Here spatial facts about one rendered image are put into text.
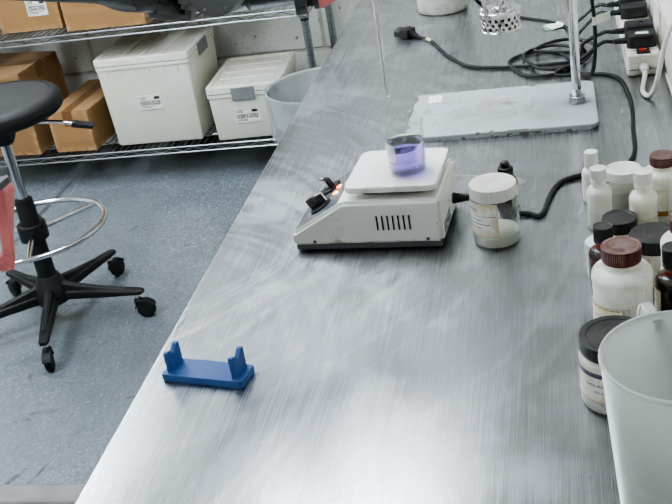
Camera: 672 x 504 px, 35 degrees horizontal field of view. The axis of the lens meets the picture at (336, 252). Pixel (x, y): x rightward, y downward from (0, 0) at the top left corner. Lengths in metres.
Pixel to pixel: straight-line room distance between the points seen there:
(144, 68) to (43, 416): 1.46
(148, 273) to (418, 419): 2.17
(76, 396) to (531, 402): 1.76
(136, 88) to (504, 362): 2.73
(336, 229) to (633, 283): 0.44
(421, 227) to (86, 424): 1.39
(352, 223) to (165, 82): 2.36
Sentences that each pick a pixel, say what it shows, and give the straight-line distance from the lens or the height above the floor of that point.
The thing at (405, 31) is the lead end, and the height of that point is 0.77.
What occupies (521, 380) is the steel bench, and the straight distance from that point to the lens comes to 1.08.
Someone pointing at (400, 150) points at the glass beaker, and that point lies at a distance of 1.31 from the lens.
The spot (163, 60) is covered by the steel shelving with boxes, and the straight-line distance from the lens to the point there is 3.63.
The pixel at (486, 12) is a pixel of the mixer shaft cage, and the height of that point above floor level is 0.92.
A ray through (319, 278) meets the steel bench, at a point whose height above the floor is 0.75.
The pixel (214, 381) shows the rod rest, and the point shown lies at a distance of 1.14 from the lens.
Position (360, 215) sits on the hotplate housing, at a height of 0.80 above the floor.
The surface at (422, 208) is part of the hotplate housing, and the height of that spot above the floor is 0.81.
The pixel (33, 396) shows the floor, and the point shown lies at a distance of 2.72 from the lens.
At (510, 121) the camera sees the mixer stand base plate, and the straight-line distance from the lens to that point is 1.69.
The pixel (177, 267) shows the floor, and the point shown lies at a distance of 3.14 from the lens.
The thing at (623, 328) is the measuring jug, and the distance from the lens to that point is 0.88.
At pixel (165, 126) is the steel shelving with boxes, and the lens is 3.73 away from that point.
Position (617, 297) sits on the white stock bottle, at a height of 0.82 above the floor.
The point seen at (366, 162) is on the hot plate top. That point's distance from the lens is 1.40.
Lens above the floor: 1.37
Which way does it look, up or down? 27 degrees down
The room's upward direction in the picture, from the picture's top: 10 degrees counter-clockwise
